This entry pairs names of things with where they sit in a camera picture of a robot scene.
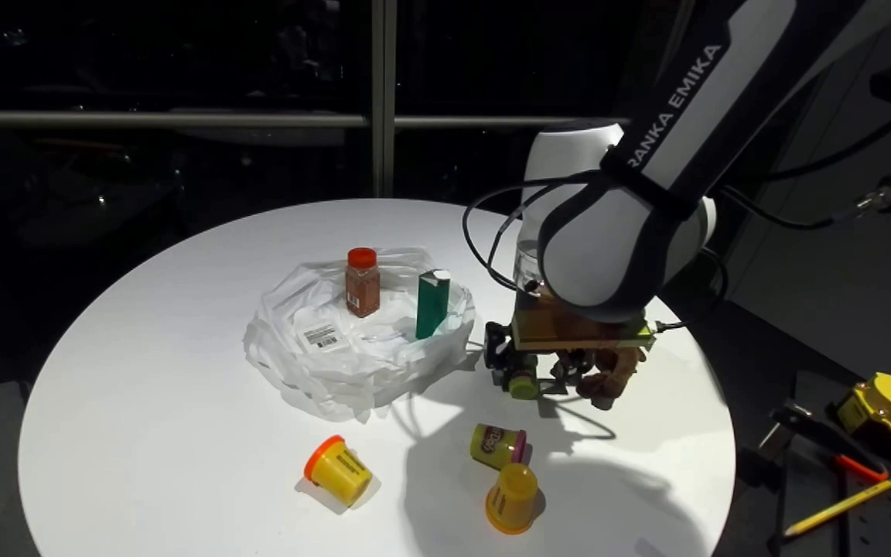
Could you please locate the grey vertical window post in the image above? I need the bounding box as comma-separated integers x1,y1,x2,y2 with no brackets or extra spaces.
368,0,399,198

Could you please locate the green plastic block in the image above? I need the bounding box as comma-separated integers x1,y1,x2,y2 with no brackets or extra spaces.
413,268,456,344

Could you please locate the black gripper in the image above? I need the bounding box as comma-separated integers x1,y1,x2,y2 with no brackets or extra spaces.
484,320,581,401

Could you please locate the play-doh can orange lid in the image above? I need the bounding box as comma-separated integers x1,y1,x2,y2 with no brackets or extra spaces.
301,433,378,508

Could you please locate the yellow play-doh can without lid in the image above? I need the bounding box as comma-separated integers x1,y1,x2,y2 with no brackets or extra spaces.
484,462,546,539

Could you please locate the yellow wrist camera mount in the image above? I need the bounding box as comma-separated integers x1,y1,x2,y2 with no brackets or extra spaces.
511,294,658,352

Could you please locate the white translucent plastic bag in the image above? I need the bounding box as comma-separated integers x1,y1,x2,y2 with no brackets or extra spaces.
240,246,479,424

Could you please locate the yellow pencil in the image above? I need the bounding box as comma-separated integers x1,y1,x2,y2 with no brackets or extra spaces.
780,475,891,541

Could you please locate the grey horizontal window rail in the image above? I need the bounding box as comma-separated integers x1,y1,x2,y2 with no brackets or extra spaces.
0,107,596,133

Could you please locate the brown plush animal toy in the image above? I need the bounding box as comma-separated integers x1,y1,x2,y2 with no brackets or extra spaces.
557,344,645,413

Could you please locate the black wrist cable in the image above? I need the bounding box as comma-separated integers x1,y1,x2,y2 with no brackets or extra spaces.
462,178,626,305

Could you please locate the brown spice jar red lid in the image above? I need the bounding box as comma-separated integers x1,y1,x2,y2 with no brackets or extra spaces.
342,246,385,320

